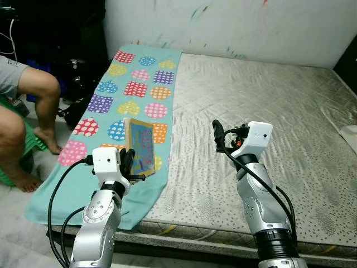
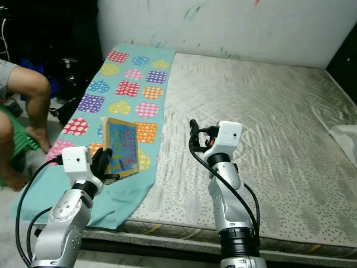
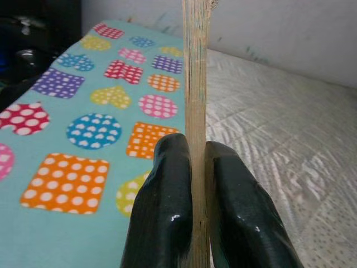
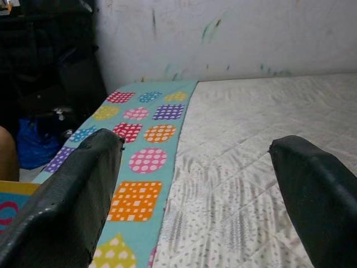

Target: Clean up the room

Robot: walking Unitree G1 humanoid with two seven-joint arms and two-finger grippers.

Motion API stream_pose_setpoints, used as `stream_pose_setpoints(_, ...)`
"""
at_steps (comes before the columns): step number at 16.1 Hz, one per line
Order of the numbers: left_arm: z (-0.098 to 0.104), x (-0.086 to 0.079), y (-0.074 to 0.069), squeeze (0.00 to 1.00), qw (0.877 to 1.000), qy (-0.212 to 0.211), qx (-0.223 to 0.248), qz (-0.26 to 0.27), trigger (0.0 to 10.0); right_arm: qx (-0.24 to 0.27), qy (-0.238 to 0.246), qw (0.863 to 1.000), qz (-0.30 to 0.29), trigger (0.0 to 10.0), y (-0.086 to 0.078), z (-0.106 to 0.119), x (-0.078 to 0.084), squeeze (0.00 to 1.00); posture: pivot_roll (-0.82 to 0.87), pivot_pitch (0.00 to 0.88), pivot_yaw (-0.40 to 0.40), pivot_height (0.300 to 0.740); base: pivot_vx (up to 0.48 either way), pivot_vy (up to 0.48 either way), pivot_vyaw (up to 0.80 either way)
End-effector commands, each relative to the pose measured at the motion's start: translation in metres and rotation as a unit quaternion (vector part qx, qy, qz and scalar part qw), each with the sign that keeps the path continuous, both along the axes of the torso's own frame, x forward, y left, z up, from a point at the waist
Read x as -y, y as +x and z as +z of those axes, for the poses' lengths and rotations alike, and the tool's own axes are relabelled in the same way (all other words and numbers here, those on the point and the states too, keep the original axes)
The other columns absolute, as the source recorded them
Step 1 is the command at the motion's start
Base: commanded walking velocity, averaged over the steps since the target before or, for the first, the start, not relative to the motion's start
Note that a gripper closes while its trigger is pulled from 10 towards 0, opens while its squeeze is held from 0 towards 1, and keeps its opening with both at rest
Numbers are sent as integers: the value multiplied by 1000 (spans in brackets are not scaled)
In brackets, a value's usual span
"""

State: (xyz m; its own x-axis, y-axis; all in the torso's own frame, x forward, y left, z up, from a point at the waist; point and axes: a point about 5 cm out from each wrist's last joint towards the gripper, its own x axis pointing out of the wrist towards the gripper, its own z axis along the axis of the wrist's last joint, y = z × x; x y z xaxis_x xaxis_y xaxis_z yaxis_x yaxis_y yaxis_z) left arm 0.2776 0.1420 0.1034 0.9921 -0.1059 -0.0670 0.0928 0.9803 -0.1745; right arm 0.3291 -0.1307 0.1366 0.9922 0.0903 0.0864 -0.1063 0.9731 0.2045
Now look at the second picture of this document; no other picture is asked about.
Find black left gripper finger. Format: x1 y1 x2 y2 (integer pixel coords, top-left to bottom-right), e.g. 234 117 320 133
95 148 115 177

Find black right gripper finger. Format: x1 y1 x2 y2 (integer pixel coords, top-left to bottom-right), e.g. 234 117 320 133
189 119 202 150

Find yellow blue children's board book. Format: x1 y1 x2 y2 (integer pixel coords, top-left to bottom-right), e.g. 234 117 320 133
100 116 140 179

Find teal blanket colourful dotted shapes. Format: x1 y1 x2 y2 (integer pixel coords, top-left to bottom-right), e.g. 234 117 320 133
11 45 176 229

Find white pillow green print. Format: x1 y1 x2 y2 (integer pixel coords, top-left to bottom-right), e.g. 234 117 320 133
329 124 357 168

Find white grey patterned mattress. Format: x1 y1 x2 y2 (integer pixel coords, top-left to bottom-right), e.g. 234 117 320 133
33 52 357 263

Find black bag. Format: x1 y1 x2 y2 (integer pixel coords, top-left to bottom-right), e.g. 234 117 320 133
53 56 98 121

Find grey bed base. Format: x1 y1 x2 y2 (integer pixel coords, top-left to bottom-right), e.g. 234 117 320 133
33 226 357 267

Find blue plastic crate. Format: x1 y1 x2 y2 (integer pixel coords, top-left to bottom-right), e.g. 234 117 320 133
22 59 61 98

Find green plastic stool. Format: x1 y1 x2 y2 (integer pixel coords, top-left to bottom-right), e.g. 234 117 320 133
0 103 28 168

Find person in grey shorts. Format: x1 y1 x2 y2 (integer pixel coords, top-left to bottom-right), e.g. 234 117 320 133
0 59 54 190

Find dark tufted studded headboard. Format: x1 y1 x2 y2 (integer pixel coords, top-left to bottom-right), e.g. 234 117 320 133
326 36 357 104

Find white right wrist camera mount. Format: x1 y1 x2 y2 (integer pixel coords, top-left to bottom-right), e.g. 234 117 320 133
210 120 243 157

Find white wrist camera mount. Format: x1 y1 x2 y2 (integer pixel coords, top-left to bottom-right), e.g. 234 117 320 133
210 120 243 157
61 146 95 188

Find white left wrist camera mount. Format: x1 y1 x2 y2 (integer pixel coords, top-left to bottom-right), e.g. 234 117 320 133
61 146 95 188

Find white wall cable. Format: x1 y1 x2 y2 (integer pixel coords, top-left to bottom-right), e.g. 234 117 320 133
0 17 13 62

